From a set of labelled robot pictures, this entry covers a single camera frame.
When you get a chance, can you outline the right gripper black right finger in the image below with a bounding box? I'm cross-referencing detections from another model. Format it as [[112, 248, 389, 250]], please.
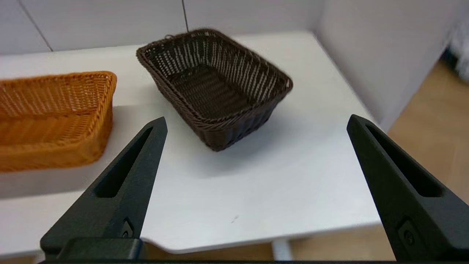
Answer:
[[346, 114, 469, 261]]

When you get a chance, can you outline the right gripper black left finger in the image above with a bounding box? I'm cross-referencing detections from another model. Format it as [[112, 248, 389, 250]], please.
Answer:
[[40, 117, 168, 261]]

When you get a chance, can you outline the orange wicker basket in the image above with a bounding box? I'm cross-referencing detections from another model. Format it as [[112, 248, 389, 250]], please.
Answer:
[[0, 71, 118, 173]]

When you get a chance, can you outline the dark brown wicker basket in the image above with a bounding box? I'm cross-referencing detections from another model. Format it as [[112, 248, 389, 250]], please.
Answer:
[[136, 28, 293, 152]]

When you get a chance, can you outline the white table leg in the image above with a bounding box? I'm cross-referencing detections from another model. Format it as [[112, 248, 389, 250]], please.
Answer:
[[272, 238, 293, 261]]

